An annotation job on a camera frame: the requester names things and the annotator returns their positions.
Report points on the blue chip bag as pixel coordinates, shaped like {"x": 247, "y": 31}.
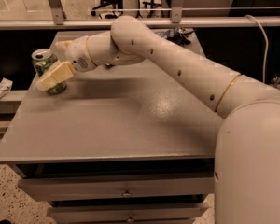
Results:
{"x": 179, "y": 36}

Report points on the lower grey drawer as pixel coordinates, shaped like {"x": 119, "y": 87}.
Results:
{"x": 163, "y": 213}

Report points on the grey drawer cabinet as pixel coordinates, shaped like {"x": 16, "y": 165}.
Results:
{"x": 132, "y": 120}

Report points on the upper grey drawer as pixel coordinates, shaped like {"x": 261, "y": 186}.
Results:
{"x": 116, "y": 186}

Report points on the grey drawer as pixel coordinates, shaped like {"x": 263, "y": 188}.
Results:
{"x": 163, "y": 213}
{"x": 116, "y": 186}

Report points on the green soda can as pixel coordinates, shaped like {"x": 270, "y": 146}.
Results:
{"x": 42, "y": 60}

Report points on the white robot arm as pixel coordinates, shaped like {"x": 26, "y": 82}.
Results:
{"x": 247, "y": 155}

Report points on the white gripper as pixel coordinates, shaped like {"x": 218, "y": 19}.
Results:
{"x": 77, "y": 54}

